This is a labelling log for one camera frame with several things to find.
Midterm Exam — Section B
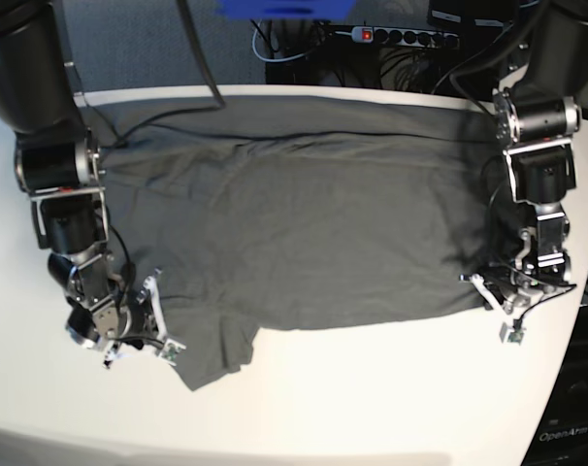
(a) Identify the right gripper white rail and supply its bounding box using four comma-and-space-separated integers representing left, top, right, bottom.
103, 267, 179, 369

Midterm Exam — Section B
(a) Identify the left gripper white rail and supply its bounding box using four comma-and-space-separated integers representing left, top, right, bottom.
459, 274, 514, 330

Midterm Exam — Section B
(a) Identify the grey T-shirt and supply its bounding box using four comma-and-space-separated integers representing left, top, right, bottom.
88, 96, 497, 390

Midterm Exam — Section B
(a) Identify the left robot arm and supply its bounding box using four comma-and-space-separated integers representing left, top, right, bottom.
449, 1, 588, 343

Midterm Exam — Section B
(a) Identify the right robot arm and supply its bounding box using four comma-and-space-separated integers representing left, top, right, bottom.
0, 1, 184, 367

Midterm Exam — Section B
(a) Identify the black OpenArm base box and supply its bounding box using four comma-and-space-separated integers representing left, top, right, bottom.
522, 305, 588, 465

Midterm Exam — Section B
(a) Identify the white power strip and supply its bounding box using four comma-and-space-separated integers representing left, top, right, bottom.
346, 26, 460, 50

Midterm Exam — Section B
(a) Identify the blue plastic box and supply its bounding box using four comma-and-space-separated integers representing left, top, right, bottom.
219, 0, 356, 20

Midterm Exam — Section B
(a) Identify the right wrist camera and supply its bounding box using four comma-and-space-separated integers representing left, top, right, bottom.
157, 338, 186, 367

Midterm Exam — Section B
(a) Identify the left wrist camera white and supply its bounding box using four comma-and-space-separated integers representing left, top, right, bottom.
499, 322, 524, 345

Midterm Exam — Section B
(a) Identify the white cable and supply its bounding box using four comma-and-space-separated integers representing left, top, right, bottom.
250, 19, 309, 63

